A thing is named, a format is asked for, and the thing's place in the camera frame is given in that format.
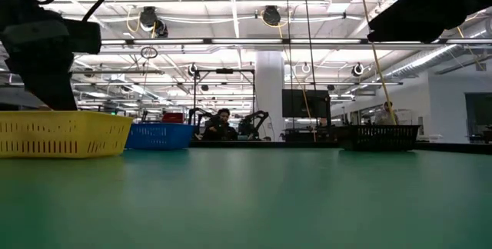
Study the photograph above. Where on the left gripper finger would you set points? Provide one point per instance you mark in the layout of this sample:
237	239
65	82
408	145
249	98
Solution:
50	91

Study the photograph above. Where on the background black robot arm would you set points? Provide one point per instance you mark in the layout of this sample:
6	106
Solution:
251	124
196	114

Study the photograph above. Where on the yellow plastic basket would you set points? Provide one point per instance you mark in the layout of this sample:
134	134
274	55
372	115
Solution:
57	133

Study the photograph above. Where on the standing person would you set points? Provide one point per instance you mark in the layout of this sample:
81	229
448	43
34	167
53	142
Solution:
386	116

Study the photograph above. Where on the blue plastic basket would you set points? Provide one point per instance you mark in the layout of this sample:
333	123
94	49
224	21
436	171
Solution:
161	137

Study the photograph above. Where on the red box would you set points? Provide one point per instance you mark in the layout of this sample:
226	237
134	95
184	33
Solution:
173	117

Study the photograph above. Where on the black plastic basket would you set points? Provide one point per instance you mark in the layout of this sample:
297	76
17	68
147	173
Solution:
378	137

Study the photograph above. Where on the black monitor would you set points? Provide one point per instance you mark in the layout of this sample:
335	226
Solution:
305	103

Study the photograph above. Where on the seated person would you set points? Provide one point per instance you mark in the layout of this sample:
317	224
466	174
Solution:
219	130

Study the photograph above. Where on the white pillar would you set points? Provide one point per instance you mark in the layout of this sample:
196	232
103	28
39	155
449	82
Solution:
269	95

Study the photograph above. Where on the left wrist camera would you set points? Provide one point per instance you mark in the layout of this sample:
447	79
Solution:
84	35

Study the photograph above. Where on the silver ventilation duct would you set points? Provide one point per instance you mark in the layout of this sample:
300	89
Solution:
423	62

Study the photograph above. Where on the black camera rig frame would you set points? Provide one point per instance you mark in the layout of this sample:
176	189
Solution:
225	71

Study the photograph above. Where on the black aluminium table frame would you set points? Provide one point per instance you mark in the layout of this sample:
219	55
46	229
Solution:
269	144

